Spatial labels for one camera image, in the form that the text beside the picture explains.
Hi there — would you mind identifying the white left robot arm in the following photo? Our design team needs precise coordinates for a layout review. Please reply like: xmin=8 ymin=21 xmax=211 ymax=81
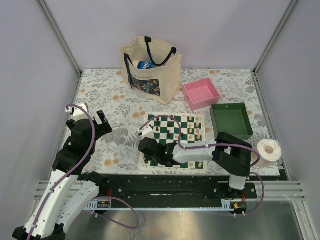
xmin=12 ymin=102 xmax=113 ymax=240

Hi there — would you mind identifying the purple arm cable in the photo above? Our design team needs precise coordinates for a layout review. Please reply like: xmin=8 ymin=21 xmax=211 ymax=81
xmin=26 ymin=103 xmax=140 ymax=240
xmin=138 ymin=115 xmax=266 ymax=217

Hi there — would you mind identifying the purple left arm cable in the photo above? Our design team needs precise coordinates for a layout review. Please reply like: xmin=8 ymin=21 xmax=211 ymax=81
xmin=26 ymin=103 xmax=140 ymax=240

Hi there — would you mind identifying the beige canvas tote bag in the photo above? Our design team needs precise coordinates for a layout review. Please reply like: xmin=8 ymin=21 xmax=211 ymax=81
xmin=120 ymin=36 xmax=182 ymax=105

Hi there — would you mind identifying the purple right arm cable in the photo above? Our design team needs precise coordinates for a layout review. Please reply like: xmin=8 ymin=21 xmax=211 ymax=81
xmin=138 ymin=115 xmax=266 ymax=217

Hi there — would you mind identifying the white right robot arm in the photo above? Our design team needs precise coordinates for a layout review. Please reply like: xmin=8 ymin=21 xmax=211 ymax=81
xmin=138 ymin=132 xmax=253 ymax=198

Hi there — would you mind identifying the blue white bottle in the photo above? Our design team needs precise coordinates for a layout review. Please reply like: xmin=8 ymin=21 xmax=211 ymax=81
xmin=137 ymin=61 xmax=155 ymax=70

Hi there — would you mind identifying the green plastic box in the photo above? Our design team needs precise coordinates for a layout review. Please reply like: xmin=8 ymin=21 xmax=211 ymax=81
xmin=210 ymin=102 xmax=253 ymax=140

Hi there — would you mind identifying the white toilet paper roll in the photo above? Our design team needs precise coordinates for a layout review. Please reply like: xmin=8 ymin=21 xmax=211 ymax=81
xmin=254 ymin=139 xmax=282 ymax=168

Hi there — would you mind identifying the green white chess board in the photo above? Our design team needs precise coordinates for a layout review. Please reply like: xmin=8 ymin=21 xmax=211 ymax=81
xmin=138 ymin=112 xmax=207 ymax=173

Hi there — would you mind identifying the pink plastic box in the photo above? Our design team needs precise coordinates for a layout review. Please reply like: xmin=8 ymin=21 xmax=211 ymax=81
xmin=182 ymin=77 xmax=221 ymax=111

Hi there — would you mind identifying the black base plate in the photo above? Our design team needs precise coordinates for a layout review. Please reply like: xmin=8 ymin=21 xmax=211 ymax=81
xmin=98 ymin=174 xmax=258 ymax=209

